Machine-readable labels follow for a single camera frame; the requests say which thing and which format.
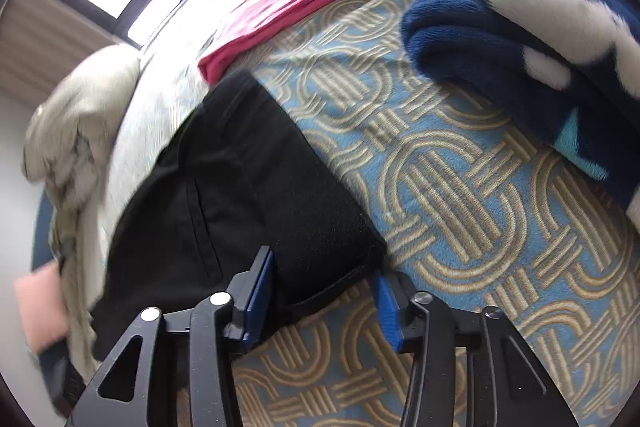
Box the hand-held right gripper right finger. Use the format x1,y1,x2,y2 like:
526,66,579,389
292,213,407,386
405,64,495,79
372,274,576,427

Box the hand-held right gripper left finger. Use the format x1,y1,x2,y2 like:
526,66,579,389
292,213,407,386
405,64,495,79
65,246,276,427

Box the black pants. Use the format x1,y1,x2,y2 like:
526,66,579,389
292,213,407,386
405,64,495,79
91,71,388,360

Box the blue beige patterned bedspread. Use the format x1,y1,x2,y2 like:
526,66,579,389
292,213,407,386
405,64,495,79
107,0,640,427

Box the pink pillow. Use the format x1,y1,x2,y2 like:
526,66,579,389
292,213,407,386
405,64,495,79
14,263,68,353

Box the blue headboard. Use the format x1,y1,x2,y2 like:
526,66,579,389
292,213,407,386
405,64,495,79
31,192,73,408

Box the beige quilt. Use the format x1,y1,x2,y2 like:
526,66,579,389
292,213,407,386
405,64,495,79
22,44,143,378

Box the navy and white fleece blanket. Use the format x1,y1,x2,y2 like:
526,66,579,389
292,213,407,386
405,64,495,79
401,0,640,210

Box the beige curtain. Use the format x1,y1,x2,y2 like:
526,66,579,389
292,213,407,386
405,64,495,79
0,0,126,100

